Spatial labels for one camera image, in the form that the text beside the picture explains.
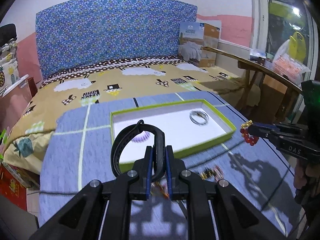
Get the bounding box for purple coil hair tie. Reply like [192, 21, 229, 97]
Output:
[132, 131, 151, 144]

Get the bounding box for black gold bead hair tie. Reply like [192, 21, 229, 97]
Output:
[199, 167, 217, 180]

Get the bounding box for black watch band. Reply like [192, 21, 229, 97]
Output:
[111, 119, 166, 181]

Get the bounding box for blue patterned headboard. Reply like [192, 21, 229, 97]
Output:
[35, 0, 197, 78]

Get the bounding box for blue grey plaid blanket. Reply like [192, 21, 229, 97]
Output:
[39, 91, 301, 239]

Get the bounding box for cardboard bedding box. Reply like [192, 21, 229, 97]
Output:
[178, 22, 220, 68]

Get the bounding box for orange mesh bag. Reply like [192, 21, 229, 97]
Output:
[272, 40, 311, 87]

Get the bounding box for pineapple print bag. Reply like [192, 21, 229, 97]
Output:
[0, 39, 19, 95]

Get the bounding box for pink rhinestone hair clip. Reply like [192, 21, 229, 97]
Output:
[214, 165, 224, 181]

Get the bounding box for pink cabinet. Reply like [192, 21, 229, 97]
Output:
[0, 74, 36, 131]

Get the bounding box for red bead bracelet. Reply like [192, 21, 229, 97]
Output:
[240, 120, 260, 146]

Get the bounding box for tan sheep print bedsheet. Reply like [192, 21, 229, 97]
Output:
[4, 56, 245, 174]

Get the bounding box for grey hair ties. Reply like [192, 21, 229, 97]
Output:
[189, 109, 210, 126]

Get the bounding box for green jewelry box tray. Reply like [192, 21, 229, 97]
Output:
[110, 99, 236, 167]

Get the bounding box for black bag on top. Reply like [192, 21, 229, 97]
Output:
[0, 23, 17, 47]

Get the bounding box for wooden side table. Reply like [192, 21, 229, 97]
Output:
[201, 47, 303, 121]

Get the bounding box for red braided keychain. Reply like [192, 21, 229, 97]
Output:
[151, 181, 169, 199]

